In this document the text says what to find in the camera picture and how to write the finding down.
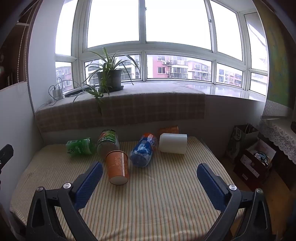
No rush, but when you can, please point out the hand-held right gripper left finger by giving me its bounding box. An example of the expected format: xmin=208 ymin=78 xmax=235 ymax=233
xmin=26 ymin=161 xmax=104 ymax=241

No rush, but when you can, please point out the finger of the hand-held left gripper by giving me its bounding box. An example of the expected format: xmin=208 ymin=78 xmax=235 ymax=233
xmin=0 ymin=144 xmax=14 ymax=172

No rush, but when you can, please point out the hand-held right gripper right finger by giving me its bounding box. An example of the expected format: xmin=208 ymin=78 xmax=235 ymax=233
xmin=196 ymin=163 xmax=278 ymax=241

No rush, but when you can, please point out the orange patterned paper cup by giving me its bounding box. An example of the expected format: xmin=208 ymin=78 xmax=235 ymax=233
xmin=105 ymin=150 xmax=130 ymax=185

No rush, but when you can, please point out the white plastic cup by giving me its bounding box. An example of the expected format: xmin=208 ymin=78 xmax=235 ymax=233
xmin=159 ymin=133 xmax=188 ymax=155

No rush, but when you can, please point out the green plastic bottle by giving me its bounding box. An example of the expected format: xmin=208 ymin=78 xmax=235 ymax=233
xmin=66 ymin=137 xmax=96 ymax=156

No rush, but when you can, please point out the dark red cardboard box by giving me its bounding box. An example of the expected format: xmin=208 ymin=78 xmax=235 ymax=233
xmin=233 ymin=139 xmax=277 ymax=191

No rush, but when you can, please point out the green-labelled clear jar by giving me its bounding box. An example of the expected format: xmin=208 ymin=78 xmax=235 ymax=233
xmin=96 ymin=129 xmax=120 ymax=156

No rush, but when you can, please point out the paper shopping bag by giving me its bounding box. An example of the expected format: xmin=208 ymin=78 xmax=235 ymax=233
xmin=225 ymin=123 xmax=259 ymax=161

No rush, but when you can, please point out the striped tablecloth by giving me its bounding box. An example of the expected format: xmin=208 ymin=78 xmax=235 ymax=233
xmin=10 ymin=136 xmax=245 ymax=241

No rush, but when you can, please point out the blue plastic bottle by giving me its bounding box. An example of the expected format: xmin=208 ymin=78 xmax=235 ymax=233
xmin=129 ymin=133 xmax=158 ymax=168

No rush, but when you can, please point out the white lace tablecloth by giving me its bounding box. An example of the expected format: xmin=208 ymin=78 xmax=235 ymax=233
xmin=257 ymin=118 xmax=296 ymax=163

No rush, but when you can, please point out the black flat device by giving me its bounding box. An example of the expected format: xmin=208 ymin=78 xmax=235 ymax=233
xmin=64 ymin=84 xmax=96 ymax=97

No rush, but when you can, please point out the brown wooden cabinet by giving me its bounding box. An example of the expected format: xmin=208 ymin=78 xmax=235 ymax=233
xmin=0 ymin=0 xmax=45 ymax=91

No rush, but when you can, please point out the plaid blanket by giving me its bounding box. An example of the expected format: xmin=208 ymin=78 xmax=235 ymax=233
xmin=35 ymin=82 xmax=206 ymax=133

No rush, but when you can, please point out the black plant saucer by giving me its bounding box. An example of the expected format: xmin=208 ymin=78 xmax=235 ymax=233
xmin=92 ymin=85 xmax=125 ymax=93

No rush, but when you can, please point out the potted spider plant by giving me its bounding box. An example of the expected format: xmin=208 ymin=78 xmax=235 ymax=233
xmin=73 ymin=47 xmax=140 ymax=115

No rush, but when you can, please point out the beaded blind cord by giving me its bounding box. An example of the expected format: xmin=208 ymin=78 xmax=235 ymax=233
xmin=17 ymin=13 xmax=32 ymax=85

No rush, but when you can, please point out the green yellow wall hanging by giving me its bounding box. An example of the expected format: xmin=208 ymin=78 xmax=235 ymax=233
xmin=255 ymin=0 xmax=296 ymax=110

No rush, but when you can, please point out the white window frame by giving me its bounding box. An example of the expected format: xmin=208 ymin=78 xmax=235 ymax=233
xmin=55 ymin=0 xmax=270 ymax=102

